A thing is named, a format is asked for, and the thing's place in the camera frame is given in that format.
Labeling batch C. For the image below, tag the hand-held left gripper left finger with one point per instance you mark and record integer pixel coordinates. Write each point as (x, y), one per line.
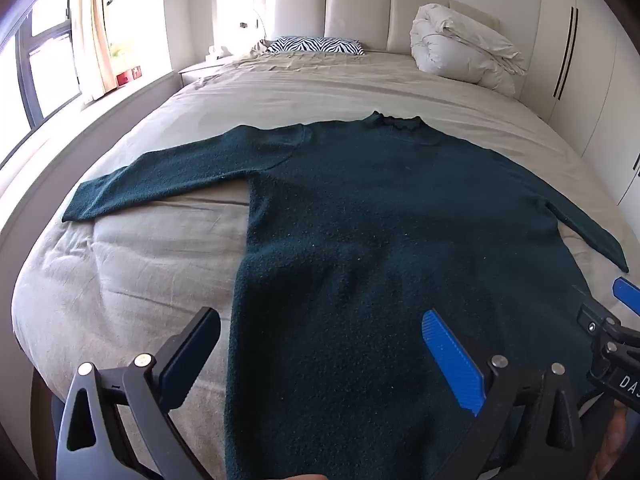
(192, 350)

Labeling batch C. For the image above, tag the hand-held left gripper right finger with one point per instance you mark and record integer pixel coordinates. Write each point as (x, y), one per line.
(450, 355)

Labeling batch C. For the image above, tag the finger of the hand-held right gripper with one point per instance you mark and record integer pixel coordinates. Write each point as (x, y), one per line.
(627, 292)

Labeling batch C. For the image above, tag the dark teal knit sweater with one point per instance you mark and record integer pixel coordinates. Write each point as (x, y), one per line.
(350, 260)

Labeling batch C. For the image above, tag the person's right hand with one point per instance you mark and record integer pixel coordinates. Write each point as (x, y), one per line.
(616, 440)

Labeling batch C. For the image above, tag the bed with beige sheet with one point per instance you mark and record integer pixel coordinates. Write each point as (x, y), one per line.
(150, 270)

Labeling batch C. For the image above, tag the white wardrobe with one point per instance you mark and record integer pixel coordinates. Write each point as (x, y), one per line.
(590, 60)

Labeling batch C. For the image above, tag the white nightstand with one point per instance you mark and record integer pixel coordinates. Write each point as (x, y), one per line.
(205, 71)

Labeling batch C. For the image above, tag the small red box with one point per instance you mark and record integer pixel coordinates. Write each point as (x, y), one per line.
(129, 75)

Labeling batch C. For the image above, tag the white tissue box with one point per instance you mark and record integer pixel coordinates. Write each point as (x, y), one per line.
(215, 54)

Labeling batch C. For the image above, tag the folded white duvet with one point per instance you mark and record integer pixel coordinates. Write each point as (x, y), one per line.
(460, 45)

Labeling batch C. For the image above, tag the beige pillow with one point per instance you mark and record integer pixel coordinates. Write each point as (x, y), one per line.
(260, 49)

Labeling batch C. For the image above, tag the zebra print pillow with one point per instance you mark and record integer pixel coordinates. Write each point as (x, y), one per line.
(315, 45)

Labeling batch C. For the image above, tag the dark framed window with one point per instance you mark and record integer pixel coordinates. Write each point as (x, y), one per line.
(45, 55)

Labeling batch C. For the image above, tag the cream curtain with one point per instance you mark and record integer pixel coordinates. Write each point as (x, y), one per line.
(95, 30)

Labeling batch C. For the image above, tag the cream padded headboard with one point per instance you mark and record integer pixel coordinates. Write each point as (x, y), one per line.
(357, 15)

